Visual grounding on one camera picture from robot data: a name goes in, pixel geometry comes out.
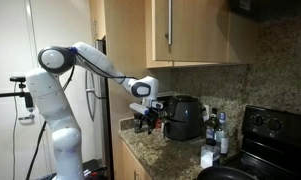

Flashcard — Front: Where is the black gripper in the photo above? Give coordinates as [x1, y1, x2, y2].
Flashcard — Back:
[133, 99, 165, 135]

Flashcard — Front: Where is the dark grey air fryer body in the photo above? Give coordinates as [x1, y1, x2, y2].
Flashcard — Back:
[163, 94, 205, 124]

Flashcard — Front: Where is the wooden base cabinet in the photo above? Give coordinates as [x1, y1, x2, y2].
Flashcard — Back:
[117, 138, 153, 180]

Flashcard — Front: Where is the steel refrigerator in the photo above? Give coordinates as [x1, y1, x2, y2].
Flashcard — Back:
[84, 36, 112, 180]

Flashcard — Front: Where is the dark glass bottle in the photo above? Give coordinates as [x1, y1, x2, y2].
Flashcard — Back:
[204, 107, 221, 142]

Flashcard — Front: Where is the white container with dark lid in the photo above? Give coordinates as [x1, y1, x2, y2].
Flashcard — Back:
[200, 138, 222, 170]

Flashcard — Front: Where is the clear bottle with blue cap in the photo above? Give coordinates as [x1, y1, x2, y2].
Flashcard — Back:
[214, 111, 230, 156]

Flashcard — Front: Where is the black frying pan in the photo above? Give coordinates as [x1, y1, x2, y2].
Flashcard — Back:
[196, 165, 258, 180]

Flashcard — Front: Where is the black stove knob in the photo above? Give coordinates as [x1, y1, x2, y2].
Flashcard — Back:
[249, 113, 263, 127]
[267, 117, 284, 132]

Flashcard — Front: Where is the black stove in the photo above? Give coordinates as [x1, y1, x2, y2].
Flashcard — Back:
[222, 105, 301, 180]

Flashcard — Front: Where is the black horizontal stand rod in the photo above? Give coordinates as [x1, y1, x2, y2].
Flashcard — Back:
[0, 92, 27, 99]

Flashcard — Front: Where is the black range hood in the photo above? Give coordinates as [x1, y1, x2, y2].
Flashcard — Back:
[227, 0, 301, 24]

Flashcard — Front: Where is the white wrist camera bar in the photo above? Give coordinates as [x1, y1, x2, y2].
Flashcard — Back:
[129, 102, 151, 116]

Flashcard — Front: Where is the white wall outlet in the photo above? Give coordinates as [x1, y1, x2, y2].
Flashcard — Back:
[202, 104, 211, 122]

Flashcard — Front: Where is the curved refrigerator handle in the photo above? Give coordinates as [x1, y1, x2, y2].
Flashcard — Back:
[85, 69, 98, 122]

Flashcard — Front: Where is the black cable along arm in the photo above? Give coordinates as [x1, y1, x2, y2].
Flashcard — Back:
[69, 47, 138, 86]

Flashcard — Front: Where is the silver cabinet door handle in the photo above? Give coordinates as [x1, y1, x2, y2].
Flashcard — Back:
[165, 0, 174, 46]

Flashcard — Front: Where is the wooden wall cabinet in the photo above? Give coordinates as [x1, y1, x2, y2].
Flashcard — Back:
[144, 0, 258, 70]

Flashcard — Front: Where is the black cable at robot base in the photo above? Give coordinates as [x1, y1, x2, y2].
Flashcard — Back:
[25, 121, 48, 180]

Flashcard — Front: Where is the black camera on clamp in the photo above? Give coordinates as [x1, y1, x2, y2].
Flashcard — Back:
[9, 76, 36, 122]

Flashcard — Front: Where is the thin white hanging cable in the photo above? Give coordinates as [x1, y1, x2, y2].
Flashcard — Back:
[11, 82, 20, 180]

